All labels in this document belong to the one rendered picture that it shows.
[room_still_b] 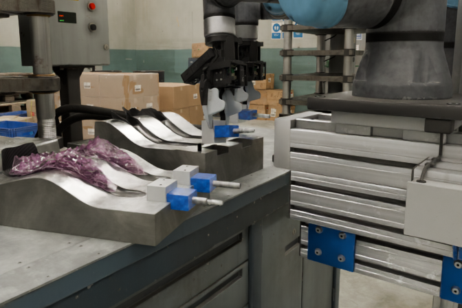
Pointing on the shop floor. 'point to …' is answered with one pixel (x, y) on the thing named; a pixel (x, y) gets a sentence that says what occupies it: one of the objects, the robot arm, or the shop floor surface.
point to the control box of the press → (71, 27)
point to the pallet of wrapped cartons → (115, 93)
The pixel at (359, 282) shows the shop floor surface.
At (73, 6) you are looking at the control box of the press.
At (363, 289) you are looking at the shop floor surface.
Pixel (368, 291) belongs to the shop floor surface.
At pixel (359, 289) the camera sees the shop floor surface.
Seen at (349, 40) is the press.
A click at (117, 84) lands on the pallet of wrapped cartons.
